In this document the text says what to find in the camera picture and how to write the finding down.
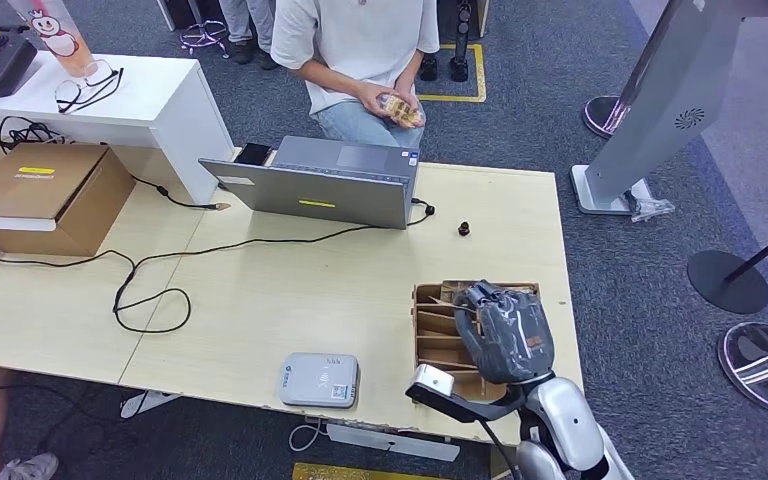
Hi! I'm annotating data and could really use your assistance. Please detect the person's left hand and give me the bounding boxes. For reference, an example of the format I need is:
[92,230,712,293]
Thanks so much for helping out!
[397,82,429,130]

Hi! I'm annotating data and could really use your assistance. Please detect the person's right hand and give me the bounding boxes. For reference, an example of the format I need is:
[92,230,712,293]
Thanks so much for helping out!
[355,81,395,121]

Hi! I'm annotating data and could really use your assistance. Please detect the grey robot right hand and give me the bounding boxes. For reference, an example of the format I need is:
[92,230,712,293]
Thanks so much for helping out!
[453,279,556,386]

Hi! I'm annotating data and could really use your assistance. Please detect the cardboard card organizer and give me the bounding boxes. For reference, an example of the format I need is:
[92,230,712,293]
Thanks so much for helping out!
[412,280,544,403]

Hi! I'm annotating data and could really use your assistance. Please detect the grey card reader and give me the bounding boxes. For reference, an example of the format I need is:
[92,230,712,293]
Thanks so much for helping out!
[279,352,361,409]

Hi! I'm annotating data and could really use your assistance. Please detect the yellow floor tape marking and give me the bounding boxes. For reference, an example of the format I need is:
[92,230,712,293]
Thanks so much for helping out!
[415,42,489,104]

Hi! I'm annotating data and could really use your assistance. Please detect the silver laptop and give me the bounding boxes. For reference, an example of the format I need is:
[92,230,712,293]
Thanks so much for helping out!
[199,134,422,231]

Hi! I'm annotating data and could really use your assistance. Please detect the black smartphone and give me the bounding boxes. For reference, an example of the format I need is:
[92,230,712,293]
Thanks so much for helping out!
[233,140,275,167]

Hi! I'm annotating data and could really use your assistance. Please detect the chrome stanchion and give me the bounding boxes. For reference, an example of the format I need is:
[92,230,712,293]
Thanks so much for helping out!
[581,0,685,140]

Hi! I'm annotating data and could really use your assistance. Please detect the clear plastic wrapper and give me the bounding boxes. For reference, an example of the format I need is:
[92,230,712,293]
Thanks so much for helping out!
[627,193,677,224]

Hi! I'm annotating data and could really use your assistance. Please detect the white desk shelf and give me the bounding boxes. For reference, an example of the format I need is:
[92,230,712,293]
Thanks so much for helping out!
[0,49,237,205]

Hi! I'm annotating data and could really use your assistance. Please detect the black stanchion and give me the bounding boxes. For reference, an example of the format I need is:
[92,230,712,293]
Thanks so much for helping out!
[686,215,768,316]

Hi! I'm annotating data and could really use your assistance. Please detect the silver kiosk stand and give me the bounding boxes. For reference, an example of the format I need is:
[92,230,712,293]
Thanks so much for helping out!
[570,0,768,217]

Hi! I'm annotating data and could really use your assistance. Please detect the chrome stanchion base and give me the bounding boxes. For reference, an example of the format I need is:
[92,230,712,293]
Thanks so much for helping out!
[717,321,768,416]

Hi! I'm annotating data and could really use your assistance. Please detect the black framed eyeglasses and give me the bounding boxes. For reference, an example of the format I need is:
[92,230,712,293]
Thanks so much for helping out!
[53,58,126,115]

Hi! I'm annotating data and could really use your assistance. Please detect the cartoon printed drink cup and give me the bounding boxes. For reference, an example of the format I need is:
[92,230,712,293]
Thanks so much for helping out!
[7,0,98,78]

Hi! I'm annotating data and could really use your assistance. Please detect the brown cardboard box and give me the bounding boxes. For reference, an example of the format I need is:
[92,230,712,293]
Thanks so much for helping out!
[0,141,138,258]

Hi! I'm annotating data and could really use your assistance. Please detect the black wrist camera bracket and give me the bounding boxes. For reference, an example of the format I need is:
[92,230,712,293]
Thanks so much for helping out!
[405,380,531,424]

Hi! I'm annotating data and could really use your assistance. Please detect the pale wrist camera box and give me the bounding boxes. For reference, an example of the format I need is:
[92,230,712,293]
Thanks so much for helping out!
[411,364,456,397]

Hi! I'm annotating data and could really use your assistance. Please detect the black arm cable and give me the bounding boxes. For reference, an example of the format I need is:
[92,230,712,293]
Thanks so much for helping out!
[476,420,521,480]

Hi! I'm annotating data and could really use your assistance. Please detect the long black power cable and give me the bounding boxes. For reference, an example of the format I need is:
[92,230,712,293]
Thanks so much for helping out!
[0,197,438,336]

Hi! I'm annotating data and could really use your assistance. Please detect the white cable loop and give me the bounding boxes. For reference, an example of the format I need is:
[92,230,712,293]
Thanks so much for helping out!
[288,419,327,454]

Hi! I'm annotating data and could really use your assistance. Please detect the black floor cable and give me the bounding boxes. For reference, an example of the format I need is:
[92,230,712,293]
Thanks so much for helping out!
[0,377,140,458]

